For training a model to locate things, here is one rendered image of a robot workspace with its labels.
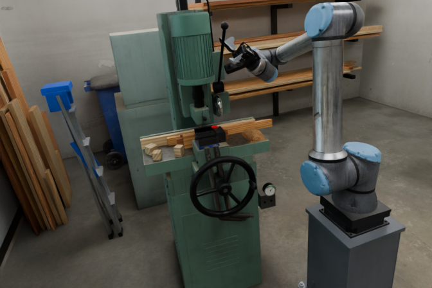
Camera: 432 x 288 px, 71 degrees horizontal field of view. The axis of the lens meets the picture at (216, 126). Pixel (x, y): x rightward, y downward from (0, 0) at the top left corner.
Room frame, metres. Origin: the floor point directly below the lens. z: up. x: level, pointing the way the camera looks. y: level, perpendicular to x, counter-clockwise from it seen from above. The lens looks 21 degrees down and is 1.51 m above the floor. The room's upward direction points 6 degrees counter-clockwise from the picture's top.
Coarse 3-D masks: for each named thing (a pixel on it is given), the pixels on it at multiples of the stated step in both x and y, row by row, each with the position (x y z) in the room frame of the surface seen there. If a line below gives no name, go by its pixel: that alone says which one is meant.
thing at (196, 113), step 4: (192, 104) 1.49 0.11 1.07; (192, 108) 1.43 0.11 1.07; (196, 108) 1.42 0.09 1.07; (200, 108) 1.41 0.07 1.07; (204, 108) 1.41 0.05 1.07; (192, 112) 1.44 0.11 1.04; (196, 112) 1.38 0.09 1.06; (200, 112) 1.38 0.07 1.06; (204, 112) 1.39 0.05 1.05; (208, 112) 1.39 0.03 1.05; (192, 116) 1.46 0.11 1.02; (196, 116) 1.38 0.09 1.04; (200, 116) 1.38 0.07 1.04; (204, 116) 1.38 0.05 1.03; (208, 116) 1.39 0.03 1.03; (196, 120) 1.38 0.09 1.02; (200, 120) 1.38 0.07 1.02; (208, 120) 1.39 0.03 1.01
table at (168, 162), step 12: (240, 132) 1.46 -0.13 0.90; (228, 144) 1.33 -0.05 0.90; (240, 144) 1.32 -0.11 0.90; (252, 144) 1.32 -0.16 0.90; (264, 144) 1.33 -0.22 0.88; (144, 156) 1.29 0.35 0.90; (168, 156) 1.26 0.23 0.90; (192, 156) 1.25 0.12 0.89; (240, 156) 1.30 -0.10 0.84; (156, 168) 1.21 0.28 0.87; (168, 168) 1.22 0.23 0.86; (180, 168) 1.24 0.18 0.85; (216, 168) 1.18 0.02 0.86; (228, 168) 1.19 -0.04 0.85
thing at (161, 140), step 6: (246, 120) 1.50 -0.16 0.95; (252, 120) 1.50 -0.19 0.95; (222, 126) 1.47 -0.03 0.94; (180, 132) 1.42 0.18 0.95; (186, 132) 1.42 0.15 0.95; (144, 138) 1.39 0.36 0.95; (150, 138) 1.38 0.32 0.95; (156, 138) 1.39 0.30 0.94; (162, 138) 1.39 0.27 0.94; (144, 144) 1.37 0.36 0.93; (156, 144) 1.39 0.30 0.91; (162, 144) 1.39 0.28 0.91
